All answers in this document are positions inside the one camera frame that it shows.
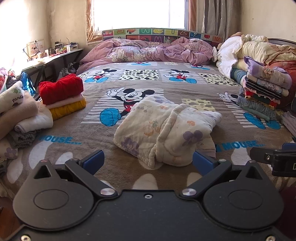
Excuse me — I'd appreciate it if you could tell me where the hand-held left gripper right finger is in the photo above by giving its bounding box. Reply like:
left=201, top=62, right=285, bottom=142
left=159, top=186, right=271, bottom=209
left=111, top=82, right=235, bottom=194
left=180, top=150, right=265, bottom=198

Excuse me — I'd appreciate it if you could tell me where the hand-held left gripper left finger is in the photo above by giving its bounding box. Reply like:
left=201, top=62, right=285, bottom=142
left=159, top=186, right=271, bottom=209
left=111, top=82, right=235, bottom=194
left=32, top=149, right=117, bottom=199

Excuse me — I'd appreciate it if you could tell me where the cream floral pajama garment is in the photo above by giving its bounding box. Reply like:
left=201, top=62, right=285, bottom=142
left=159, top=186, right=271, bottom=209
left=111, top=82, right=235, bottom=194
left=113, top=95, right=222, bottom=168

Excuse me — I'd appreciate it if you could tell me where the stack of folded clothes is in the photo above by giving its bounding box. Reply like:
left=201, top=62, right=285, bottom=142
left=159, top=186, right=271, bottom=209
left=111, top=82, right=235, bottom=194
left=236, top=56, right=293, bottom=123

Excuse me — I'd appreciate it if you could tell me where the dark clothes heap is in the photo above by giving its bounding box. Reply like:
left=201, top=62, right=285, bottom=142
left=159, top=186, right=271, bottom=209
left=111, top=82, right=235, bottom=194
left=59, top=65, right=77, bottom=80

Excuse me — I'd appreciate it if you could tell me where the colourful clothes heap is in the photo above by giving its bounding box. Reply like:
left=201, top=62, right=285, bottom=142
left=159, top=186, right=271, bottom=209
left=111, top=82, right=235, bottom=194
left=0, top=67, right=23, bottom=93

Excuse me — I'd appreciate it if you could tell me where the cartoon mouse printed blanket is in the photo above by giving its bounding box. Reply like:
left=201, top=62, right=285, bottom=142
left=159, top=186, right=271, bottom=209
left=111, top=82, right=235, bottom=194
left=0, top=61, right=296, bottom=209

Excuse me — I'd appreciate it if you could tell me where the pale lilac folded cloth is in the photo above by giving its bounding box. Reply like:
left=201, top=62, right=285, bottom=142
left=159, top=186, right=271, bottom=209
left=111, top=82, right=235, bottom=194
left=280, top=111, right=296, bottom=138

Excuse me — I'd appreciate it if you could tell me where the yellow folded knit sweater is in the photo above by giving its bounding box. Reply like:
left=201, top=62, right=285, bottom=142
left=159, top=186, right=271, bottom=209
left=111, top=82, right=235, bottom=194
left=49, top=98, right=87, bottom=120

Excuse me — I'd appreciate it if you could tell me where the red brown quilt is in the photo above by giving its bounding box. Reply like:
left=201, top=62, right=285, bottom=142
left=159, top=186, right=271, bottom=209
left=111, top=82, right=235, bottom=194
left=276, top=60, right=296, bottom=110

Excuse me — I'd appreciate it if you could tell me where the pink folded garment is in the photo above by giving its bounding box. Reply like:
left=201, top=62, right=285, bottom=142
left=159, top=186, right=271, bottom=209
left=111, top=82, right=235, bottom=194
left=46, top=93, right=85, bottom=109

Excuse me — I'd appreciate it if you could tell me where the grey folded garment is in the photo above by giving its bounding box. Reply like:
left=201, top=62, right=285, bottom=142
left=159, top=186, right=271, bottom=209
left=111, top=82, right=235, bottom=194
left=6, top=129, right=42, bottom=149

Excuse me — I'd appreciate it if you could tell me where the red folded sweater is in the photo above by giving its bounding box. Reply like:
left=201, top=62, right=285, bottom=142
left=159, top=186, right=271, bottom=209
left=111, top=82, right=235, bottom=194
left=38, top=74, right=84, bottom=105

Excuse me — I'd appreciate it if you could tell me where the teal folded cloth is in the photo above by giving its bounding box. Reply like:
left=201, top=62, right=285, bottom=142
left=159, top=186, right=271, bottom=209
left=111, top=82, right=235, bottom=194
left=230, top=68, right=248, bottom=84

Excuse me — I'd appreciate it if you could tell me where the cream quilt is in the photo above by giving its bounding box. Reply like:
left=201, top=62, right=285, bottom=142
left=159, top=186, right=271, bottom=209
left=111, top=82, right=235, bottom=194
left=236, top=34, right=296, bottom=68

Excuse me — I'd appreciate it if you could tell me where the blue plastic bag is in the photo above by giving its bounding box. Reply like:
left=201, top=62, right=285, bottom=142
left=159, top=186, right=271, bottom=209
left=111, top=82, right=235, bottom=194
left=19, top=72, right=37, bottom=96

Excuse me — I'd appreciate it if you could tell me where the white panda print garment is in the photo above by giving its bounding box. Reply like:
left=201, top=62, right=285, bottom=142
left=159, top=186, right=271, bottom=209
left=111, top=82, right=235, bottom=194
left=0, top=86, right=26, bottom=114

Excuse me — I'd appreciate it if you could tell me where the white quilt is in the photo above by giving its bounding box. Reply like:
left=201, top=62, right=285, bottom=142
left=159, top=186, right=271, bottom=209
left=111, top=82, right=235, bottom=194
left=217, top=36, right=250, bottom=80

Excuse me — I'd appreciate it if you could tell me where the dark desk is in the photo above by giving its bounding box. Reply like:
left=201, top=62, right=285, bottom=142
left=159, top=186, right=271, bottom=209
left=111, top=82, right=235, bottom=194
left=21, top=48, right=85, bottom=80

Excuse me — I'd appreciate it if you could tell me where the row of small desk items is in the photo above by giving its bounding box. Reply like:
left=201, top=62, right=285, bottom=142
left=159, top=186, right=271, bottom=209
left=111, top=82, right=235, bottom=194
left=46, top=40, right=78, bottom=56

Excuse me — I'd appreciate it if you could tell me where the purple floral quilt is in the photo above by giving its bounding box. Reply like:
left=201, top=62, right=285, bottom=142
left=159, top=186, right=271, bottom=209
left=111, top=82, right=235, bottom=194
left=77, top=37, right=214, bottom=69

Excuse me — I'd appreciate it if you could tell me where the white framed board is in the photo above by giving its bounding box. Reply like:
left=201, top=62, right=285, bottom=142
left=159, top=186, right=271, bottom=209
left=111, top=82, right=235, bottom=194
left=26, top=39, right=45, bottom=59

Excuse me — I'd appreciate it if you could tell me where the colourful alphabet foam board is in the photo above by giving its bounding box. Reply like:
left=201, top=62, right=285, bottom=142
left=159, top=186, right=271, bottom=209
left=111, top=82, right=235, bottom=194
left=102, top=28, right=224, bottom=48

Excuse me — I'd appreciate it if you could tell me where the grey curtain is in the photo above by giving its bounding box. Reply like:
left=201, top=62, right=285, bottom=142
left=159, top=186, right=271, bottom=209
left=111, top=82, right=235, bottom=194
left=196, top=0, right=241, bottom=42

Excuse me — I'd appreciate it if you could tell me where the window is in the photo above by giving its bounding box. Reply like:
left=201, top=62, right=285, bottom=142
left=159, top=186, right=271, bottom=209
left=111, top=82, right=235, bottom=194
left=86, top=0, right=190, bottom=44

